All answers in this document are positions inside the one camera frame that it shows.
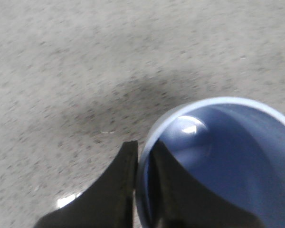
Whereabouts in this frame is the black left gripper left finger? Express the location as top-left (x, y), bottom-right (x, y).
top-left (35, 141), bottom-right (138, 228)

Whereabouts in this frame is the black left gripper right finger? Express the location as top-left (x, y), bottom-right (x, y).
top-left (149, 141), bottom-right (265, 228)

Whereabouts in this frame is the blue plastic cup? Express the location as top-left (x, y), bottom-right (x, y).
top-left (136, 97), bottom-right (285, 228)

